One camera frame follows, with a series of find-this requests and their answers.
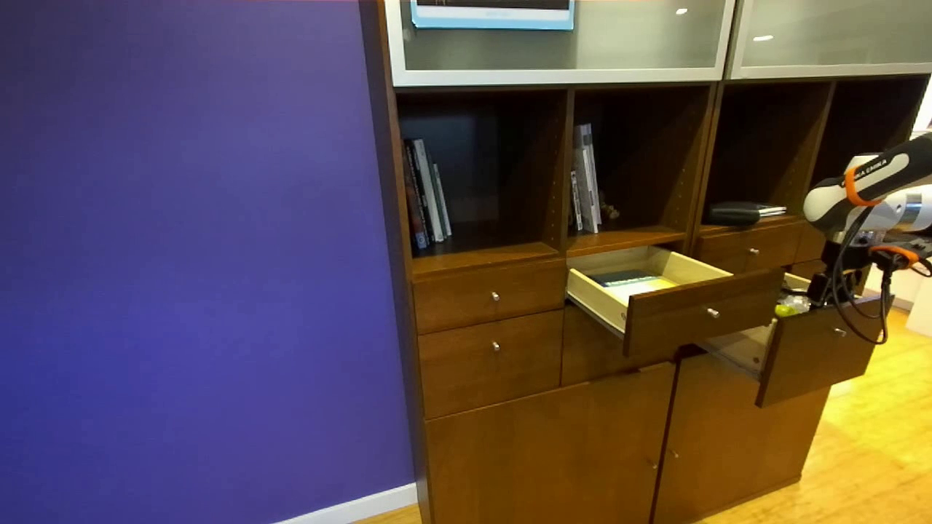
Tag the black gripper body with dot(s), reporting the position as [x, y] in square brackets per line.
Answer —
[846, 270]

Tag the small silver drawer knob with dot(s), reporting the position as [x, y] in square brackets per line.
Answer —
[753, 251]
[838, 330]
[495, 295]
[712, 311]
[495, 343]

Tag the small yellow green object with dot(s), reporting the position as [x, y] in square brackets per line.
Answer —
[791, 305]

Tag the white flat paper stack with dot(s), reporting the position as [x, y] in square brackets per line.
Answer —
[774, 209]

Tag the black flat box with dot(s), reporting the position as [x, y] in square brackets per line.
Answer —
[731, 212]

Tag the pale paper sheet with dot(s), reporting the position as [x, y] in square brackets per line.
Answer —
[635, 282]

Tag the frosted glass cabinet door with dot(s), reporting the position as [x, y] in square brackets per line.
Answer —
[833, 32]
[629, 38]

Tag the small dark shelf object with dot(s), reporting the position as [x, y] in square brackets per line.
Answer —
[609, 212]

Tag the brown wooden cabinet unit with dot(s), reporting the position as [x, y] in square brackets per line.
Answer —
[558, 163]

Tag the thin grey upright book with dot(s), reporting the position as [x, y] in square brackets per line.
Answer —
[440, 199]

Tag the dark upright book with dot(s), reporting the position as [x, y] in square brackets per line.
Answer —
[415, 206]

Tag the light blue framed panel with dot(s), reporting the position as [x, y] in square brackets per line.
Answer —
[490, 16]

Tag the white baseboard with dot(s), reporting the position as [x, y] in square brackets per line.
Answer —
[359, 508]

